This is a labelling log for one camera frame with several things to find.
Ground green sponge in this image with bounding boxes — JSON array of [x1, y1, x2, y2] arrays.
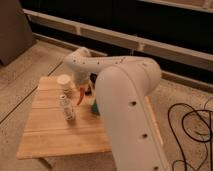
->
[[91, 100, 100, 115]]

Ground dark ceramic bowl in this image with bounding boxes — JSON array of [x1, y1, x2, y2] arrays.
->
[[90, 73, 97, 90]]

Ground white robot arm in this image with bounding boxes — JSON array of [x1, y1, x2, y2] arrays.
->
[[64, 47, 171, 171]]

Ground small dark block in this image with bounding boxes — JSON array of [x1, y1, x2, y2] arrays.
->
[[85, 86, 92, 96]]

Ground white wall rail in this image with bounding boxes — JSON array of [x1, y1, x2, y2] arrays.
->
[[23, 9, 213, 72]]

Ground grey cabinet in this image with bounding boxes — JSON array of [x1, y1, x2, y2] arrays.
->
[[0, 0, 36, 66]]

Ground wooden table board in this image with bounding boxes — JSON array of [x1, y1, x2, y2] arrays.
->
[[15, 75, 164, 160]]

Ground black cables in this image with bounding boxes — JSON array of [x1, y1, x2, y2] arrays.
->
[[167, 97, 213, 171]]

